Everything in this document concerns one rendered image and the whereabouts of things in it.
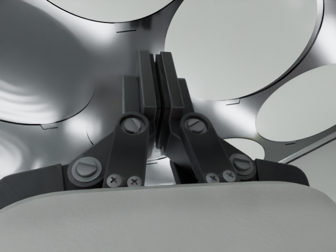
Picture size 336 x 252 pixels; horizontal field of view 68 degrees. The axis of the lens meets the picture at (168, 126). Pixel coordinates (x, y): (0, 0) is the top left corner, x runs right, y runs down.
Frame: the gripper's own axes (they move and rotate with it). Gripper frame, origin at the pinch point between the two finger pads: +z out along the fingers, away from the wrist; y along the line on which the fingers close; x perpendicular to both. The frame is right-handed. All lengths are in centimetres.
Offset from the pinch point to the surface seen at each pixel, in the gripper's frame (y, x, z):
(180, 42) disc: 2.2, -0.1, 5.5
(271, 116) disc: 12.4, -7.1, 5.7
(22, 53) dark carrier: -7.4, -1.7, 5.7
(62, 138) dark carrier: -6.4, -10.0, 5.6
